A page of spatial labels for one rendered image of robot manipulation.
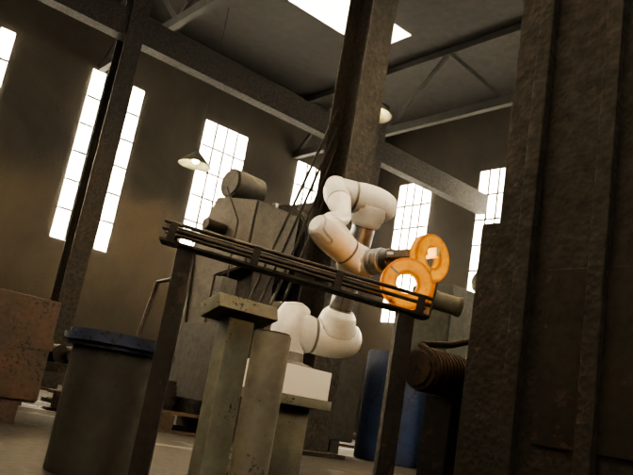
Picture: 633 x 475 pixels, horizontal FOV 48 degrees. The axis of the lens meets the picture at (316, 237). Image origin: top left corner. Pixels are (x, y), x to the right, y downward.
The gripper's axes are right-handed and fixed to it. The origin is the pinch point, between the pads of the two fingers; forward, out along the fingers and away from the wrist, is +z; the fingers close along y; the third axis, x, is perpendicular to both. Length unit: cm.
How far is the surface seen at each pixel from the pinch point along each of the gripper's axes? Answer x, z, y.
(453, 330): 40, -234, -290
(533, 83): 38, 46, 16
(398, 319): -25.0, 6.5, 17.5
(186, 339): 2, -355, -116
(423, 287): -14.8, 9.7, 11.9
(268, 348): -36, -31, 35
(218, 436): -64, -49, 36
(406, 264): -8.6, 6.7, 16.8
